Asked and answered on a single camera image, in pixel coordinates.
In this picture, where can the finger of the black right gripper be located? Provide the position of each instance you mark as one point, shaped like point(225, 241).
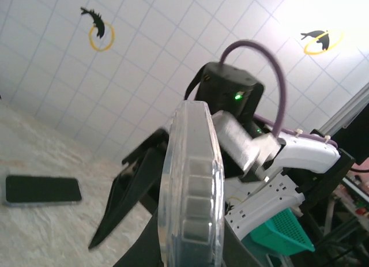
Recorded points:
point(150, 138)
point(127, 197)

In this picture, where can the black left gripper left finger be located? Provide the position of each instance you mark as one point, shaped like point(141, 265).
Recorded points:
point(147, 249)

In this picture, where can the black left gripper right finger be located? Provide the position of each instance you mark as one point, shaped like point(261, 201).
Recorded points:
point(233, 249)

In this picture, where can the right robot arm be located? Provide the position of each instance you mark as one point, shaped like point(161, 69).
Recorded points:
point(305, 154)

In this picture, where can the teal plastic basket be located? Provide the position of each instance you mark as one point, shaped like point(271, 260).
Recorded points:
point(288, 232)

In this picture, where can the aluminium frame post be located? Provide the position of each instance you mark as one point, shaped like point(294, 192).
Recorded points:
point(346, 105)

